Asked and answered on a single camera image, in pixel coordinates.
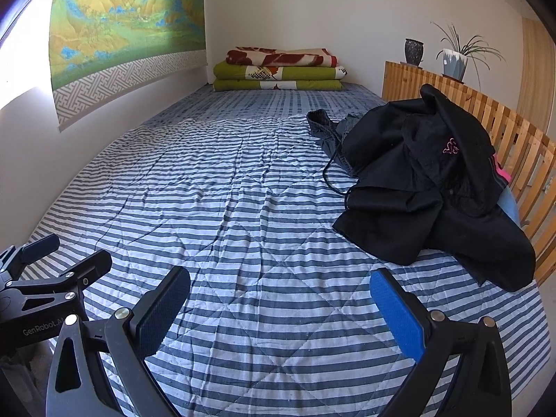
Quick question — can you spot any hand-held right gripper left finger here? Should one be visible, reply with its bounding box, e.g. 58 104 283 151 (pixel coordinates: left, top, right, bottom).
46 266 192 417

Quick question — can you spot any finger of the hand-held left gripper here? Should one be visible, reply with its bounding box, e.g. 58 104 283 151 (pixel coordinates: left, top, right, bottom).
5 250 113 311
0 233 60 285

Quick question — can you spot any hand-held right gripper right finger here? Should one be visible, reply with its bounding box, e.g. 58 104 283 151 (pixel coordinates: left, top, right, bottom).
369 268 509 417

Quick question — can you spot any black garment pink logo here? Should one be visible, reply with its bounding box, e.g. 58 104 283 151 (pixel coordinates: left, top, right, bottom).
332 83 537 293

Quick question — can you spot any blue white striped bed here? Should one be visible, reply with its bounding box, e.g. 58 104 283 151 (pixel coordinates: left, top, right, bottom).
19 113 550 417

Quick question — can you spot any light blue garment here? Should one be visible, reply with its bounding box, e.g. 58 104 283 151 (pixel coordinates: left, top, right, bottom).
497 189 520 223

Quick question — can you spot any grey garment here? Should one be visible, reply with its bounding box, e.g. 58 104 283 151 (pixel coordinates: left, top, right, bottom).
306 110 366 179

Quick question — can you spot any green patterned folded quilt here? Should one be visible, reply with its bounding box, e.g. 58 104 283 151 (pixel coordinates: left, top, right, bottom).
213 62 348 93

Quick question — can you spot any potted plant white pot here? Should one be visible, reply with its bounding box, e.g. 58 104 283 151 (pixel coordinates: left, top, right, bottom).
430 21 507 90

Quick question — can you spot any dark ceramic pot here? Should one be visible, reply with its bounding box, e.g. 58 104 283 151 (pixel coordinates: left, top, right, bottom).
405 38 424 67

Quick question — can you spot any red beige folded blanket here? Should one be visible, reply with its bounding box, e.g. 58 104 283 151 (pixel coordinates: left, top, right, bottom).
225 46 340 69

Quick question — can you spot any wooden slatted bed rail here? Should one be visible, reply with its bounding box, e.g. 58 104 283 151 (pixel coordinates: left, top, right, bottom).
382 61 556 286

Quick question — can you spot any landscape wall hanging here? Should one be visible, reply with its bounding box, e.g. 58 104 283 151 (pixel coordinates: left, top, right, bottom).
50 0 207 133

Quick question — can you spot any wooden wall panel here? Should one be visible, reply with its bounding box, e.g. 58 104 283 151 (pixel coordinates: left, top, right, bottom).
519 17 556 123

